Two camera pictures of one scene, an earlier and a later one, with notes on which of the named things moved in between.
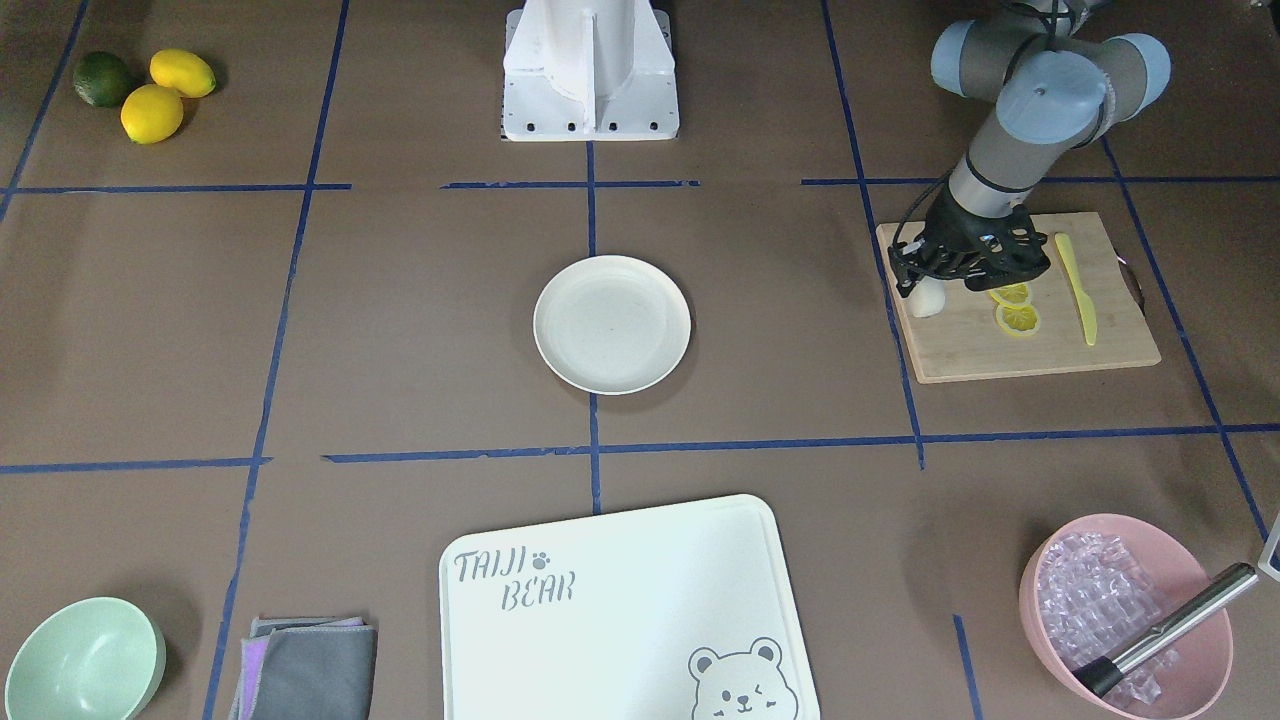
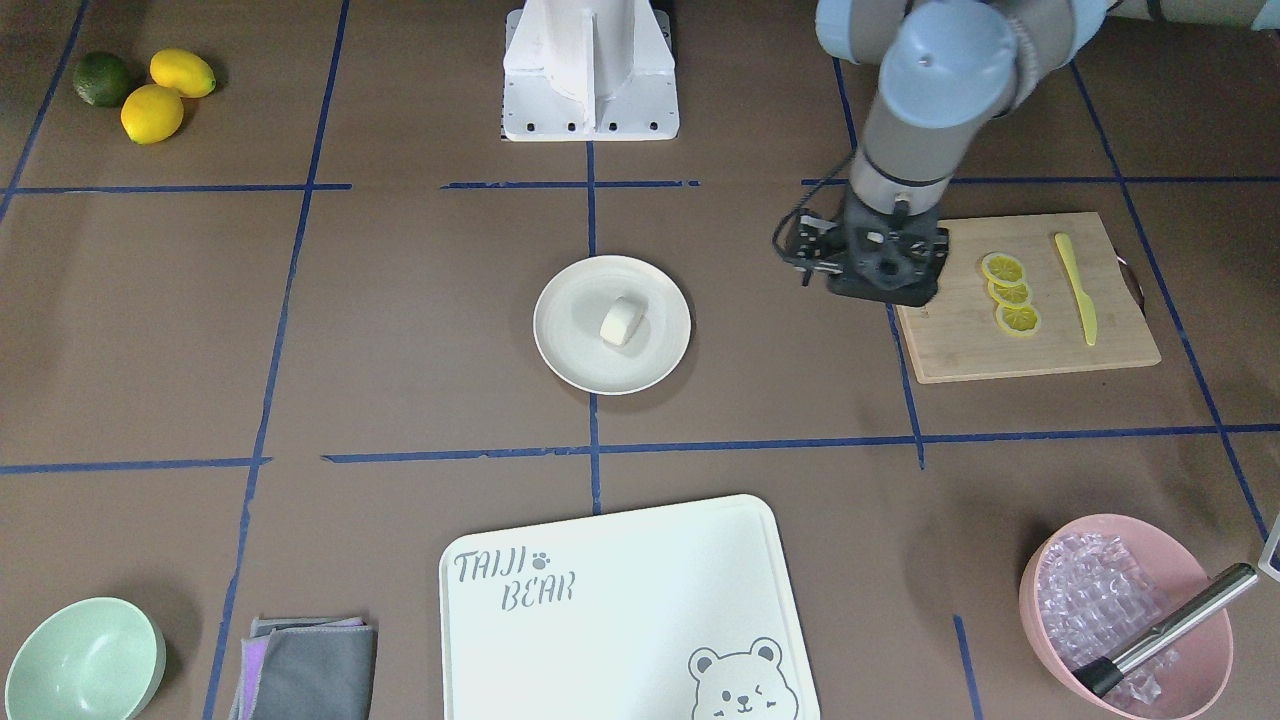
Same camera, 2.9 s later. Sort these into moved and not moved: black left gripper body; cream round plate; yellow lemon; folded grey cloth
Moved: black left gripper body
Not moved: cream round plate; folded grey cloth; yellow lemon
